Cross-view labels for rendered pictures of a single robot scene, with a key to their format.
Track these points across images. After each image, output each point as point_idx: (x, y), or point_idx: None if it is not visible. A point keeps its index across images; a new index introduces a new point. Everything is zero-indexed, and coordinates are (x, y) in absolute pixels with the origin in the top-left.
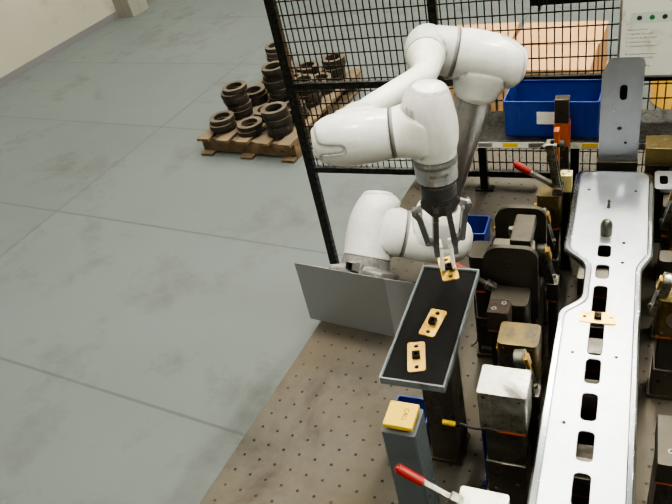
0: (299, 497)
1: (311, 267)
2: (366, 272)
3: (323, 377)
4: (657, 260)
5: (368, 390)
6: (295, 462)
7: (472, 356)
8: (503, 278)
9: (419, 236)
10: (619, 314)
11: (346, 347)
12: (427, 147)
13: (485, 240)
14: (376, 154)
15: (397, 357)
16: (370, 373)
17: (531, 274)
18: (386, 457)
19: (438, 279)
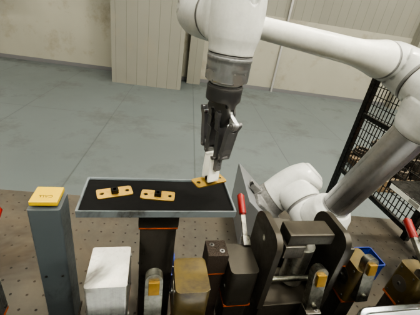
0: (96, 234)
1: (240, 170)
2: (256, 197)
3: (188, 219)
4: None
5: (187, 244)
6: (121, 225)
7: None
8: (257, 246)
9: (302, 209)
10: None
11: (216, 224)
12: (207, 23)
13: None
14: (187, 18)
15: (113, 183)
16: (201, 241)
17: (268, 262)
18: (134, 269)
19: (212, 191)
